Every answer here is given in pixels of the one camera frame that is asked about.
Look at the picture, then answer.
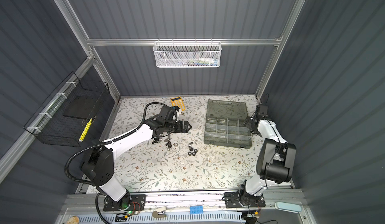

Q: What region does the floral patterned table mat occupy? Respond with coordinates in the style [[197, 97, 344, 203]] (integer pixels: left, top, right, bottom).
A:
[[114, 96, 263, 192]]

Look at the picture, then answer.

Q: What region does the light blue oblong case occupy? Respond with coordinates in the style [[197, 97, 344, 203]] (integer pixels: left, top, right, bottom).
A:
[[274, 202, 302, 213]]

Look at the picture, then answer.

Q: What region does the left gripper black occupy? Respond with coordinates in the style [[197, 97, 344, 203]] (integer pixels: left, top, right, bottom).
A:
[[164, 120, 192, 133]]

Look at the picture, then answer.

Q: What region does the black corrugated cable conduit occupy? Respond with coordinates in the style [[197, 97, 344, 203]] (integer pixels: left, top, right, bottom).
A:
[[64, 102, 169, 186]]

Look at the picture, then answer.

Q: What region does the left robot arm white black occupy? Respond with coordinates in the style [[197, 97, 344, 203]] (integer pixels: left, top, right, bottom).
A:
[[80, 115, 192, 202]]

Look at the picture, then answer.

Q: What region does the black nuts cluster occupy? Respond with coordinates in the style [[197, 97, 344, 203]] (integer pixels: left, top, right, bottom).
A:
[[187, 142, 198, 156]]

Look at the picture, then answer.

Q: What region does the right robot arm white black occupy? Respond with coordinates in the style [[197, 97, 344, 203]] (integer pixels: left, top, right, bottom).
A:
[[238, 104, 296, 207]]

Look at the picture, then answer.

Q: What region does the yellow calculator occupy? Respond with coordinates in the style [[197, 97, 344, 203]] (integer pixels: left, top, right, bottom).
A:
[[170, 97, 185, 111]]

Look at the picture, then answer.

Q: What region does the pile of screws and wingnuts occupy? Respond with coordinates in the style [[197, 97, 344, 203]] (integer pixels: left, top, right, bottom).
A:
[[151, 134, 178, 151]]

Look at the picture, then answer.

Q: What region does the black wire mesh basket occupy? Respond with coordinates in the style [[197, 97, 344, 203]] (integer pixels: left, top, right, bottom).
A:
[[24, 72, 110, 147]]

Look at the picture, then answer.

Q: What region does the green transparent compartment organizer box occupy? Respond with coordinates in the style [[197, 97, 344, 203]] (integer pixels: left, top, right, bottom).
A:
[[204, 99, 252, 149]]

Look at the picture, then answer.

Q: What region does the blue toy brick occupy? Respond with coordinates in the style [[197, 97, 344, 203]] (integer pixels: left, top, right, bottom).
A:
[[189, 206, 204, 215]]

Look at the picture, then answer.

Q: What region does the white wire mesh basket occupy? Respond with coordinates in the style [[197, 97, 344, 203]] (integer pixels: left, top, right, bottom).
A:
[[153, 43, 222, 68]]

